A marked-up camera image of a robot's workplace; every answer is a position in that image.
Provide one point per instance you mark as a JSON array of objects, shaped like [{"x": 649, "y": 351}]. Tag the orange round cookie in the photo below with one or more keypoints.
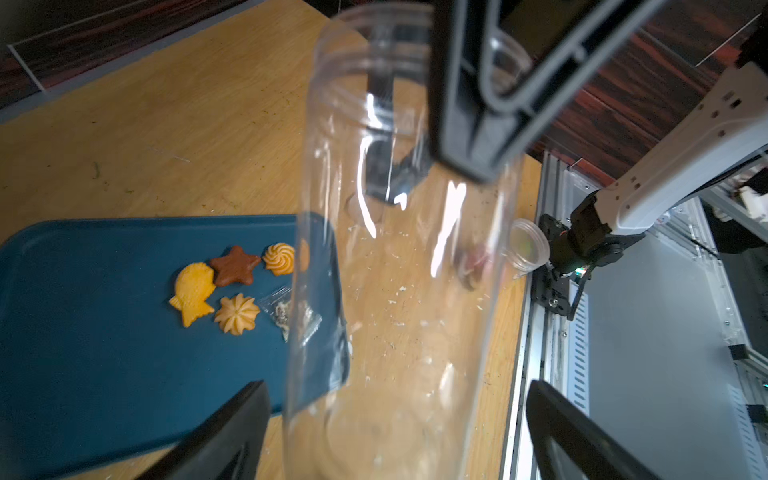
[{"x": 279, "y": 259}]

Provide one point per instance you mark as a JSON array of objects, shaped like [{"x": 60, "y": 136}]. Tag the teal plastic tray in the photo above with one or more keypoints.
[{"x": 96, "y": 366}]

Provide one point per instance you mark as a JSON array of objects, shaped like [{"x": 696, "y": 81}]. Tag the yellow fish shaped cookie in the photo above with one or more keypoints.
[{"x": 192, "y": 288}]

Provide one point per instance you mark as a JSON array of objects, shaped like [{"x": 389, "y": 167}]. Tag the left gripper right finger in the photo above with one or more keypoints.
[{"x": 559, "y": 429}]

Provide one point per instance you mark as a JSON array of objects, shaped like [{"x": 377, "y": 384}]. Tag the clear jar with pink cookies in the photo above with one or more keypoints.
[{"x": 475, "y": 266}]

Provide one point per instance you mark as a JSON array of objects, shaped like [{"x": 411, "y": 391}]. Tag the yellow swirl cookie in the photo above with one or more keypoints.
[{"x": 237, "y": 315}]

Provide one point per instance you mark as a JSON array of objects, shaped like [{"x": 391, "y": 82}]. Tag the aluminium front rail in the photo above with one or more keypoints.
[{"x": 657, "y": 355}]

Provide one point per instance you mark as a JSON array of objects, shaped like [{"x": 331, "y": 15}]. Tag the clear jar lid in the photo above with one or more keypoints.
[{"x": 527, "y": 247}]

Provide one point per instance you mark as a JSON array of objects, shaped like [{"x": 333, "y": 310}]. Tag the clear jar with star cookies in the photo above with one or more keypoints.
[{"x": 417, "y": 338}]

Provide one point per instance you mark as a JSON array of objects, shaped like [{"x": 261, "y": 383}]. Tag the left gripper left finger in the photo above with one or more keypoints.
[{"x": 227, "y": 445}]

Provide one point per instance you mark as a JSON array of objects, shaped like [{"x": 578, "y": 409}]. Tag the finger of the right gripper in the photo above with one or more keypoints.
[{"x": 504, "y": 84}]

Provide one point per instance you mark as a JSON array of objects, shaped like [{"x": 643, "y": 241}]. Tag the brown iced star cookie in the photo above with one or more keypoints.
[{"x": 235, "y": 267}]

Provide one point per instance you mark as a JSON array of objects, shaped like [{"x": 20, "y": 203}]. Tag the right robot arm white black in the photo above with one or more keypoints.
[{"x": 728, "y": 125}]

